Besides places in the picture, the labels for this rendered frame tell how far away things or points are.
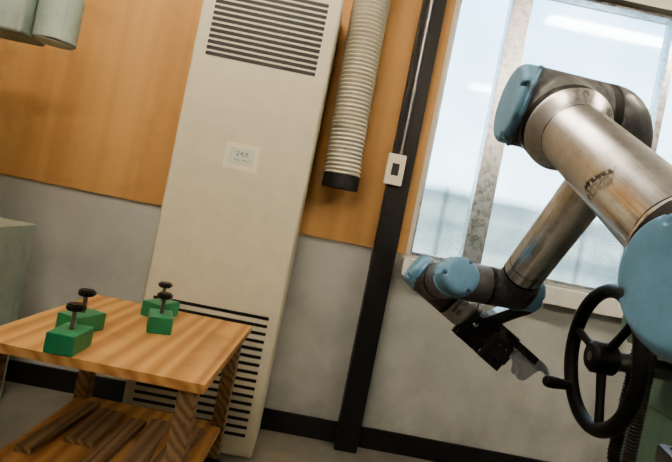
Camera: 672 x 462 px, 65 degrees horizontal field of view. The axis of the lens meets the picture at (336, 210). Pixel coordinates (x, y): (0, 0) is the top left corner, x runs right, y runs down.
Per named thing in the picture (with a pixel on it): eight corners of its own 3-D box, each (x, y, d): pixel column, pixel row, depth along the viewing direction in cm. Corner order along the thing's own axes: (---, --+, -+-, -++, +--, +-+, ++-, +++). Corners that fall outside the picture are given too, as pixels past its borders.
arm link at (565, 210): (674, 85, 79) (522, 283, 113) (607, 68, 78) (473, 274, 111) (710, 130, 71) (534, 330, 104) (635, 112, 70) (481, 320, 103)
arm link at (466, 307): (460, 283, 117) (468, 289, 109) (475, 297, 117) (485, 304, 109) (437, 309, 117) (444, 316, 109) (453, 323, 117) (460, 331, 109)
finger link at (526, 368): (533, 391, 113) (499, 362, 113) (551, 370, 112) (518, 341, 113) (538, 396, 109) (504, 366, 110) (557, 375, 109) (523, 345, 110)
